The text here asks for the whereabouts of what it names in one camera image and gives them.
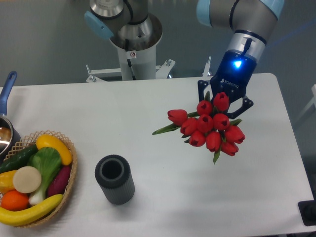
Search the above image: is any black device at table edge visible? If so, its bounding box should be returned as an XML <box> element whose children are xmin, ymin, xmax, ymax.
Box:
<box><xmin>298</xmin><ymin>200</ymin><xmax>316</xmax><ymax>226</ymax></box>

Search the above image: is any red tulip bouquet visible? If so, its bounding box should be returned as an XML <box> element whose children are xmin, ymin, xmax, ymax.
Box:
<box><xmin>153</xmin><ymin>92</ymin><xmax>246</xmax><ymax>163</ymax></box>

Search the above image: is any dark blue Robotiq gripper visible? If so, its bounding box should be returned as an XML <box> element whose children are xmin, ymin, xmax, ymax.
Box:
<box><xmin>197</xmin><ymin>51</ymin><xmax>257</xmax><ymax>119</ymax></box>

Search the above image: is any dark grey ribbed vase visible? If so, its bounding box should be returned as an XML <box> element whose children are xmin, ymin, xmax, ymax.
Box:
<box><xmin>94</xmin><ymin>155</ymin><xmax>135</xmax><ymax>205</ymax></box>

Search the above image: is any orange fruit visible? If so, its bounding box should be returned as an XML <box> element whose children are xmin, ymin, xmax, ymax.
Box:
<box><xmin>0</xmin><ymin>190</ymin><xmax>29</xmax><ymax>211</ymax></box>

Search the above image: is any blue handled saucepan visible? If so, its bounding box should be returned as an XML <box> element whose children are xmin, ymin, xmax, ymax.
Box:
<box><xmin>0</xmin><ymin>71</ymin><xmax>20</xmax><ymax>163</ymax></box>

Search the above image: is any beige round disc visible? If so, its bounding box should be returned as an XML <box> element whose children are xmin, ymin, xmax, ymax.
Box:
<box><xmin>13</xmin><ymin>166</ymin><xmax>41</xmax><ymax>194</ymax></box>

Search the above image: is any green bok choy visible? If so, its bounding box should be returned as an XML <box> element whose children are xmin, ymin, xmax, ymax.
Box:
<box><xmin>28</xmin><ymin>147</ymin><xmax>62</xmax><ymax>206</ymax></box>

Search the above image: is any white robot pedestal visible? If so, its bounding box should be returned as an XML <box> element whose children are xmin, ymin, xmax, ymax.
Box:
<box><xmin>85</xmin><ymin>37</ymin><xmax>176</xmax><ymax>83</ymax></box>

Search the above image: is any yellow bell pepper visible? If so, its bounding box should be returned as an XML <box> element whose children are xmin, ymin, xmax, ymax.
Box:
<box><xmin>0</xmin><ymin>170</ymin><xmax>17</xmax><ymax>194</ymax></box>

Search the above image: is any green cucumber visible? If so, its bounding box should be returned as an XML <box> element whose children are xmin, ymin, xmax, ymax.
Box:
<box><xmin>0</xmin><ymin>145</ymin><xmax>38</xmax><ymax>173</ymax></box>

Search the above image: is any purple sweet potato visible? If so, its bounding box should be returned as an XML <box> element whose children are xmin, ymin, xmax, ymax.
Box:
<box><xmin>46</xmin><ymin>166</ymin><xmax>71</xmax><ymax>197</ymax></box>

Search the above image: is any white furniture frame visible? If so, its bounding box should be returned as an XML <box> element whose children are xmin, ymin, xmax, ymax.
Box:
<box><xmin>293</xmin><ymin>84</ymin><xmax>316</xmax><ymax>129</ymax></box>

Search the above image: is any yellow banana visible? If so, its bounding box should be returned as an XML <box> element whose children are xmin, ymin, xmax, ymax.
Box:
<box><xmin>0</xmin><ymin>194</ymin><xmax>63</xmax><ymax>227</ymax></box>

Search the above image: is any yellow squash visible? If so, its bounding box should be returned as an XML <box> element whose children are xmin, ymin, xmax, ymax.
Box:
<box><xmin>36</xmin><ymin>134</ymin><xmax>73</xmax><ymax>165</ymax></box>

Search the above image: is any woven wicker basket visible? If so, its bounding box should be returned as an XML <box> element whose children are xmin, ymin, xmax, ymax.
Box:
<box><xmin>0</xmin><ymin>130</ymin><xmax>77</xmax><ymax>227</ymax></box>

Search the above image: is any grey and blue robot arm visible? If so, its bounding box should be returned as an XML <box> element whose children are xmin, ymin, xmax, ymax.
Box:
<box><xmin>84</xmin><ymin>0</ymin><xmax>284</xmax><ymax>119</ymax></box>

